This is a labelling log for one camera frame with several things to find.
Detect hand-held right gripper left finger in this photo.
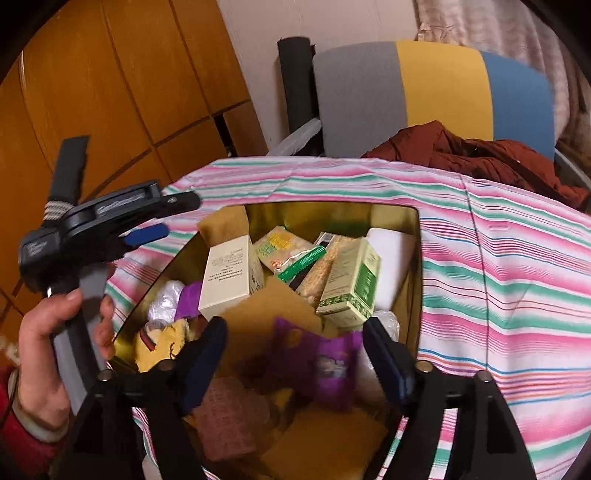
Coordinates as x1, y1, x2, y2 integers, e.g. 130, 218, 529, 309
51, 316, 229, 480

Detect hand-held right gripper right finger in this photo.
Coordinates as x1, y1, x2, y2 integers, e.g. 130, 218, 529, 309
362, 318, 539, 480

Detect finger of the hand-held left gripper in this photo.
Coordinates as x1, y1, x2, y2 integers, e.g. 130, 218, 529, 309
157, 190, 202, 217
111, 223, 169, 259

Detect clear plastic bag bundle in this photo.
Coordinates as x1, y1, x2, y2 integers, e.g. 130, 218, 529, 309
355, 310, 400, 407
147, 279, 185, 324

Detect brown scouring pad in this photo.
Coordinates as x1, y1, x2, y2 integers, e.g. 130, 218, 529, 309
185, 376, 273, 462

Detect tan sponge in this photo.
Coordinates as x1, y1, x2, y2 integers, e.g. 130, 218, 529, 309
198, 205, 250, 252

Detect purple snack packet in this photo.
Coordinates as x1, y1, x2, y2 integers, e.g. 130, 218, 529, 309
174, 281, 204, 321
270, 316, 363, 411

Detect small green label box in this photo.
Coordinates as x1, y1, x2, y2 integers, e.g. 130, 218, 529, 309
316, 236, 382, 328

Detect beige carton box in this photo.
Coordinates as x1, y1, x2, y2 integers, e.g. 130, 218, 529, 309
198, 234, 265, 321

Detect white foam block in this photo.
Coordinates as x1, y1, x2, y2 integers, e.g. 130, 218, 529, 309
365, 227, 416, 315

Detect yellow sponge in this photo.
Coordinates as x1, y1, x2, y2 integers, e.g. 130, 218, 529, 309
259, 401, 389, 480

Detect cracker packet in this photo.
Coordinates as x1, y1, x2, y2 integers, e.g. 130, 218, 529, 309
253, 225, 319, 278
277, 233, 370, 308

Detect person's left forearm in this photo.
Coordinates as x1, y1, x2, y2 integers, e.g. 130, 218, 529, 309
0, 367, 70, 480

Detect person's left hand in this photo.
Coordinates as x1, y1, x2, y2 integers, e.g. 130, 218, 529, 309
16, 290, 116, 435

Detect striped bed sheet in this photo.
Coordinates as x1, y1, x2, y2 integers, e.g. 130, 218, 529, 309
104, 156, 591, 480

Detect wooden wardrobe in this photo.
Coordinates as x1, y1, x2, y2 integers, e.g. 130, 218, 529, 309
0, 0, 269, 333

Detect black foam pole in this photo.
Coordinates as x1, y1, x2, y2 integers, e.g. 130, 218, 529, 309
277, 37, 321, 158

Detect maroon jacket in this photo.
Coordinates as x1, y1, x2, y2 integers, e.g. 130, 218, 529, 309
360, 120, 591, 210

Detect grey yellow blue chair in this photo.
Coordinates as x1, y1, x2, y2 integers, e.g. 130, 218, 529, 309
311, 39, 591, 195

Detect pink patterned curtains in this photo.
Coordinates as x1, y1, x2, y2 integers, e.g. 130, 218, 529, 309
413, 0, 591, 139

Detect white bed rail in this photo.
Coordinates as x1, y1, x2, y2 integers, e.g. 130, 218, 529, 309
268, 117, 321, 158

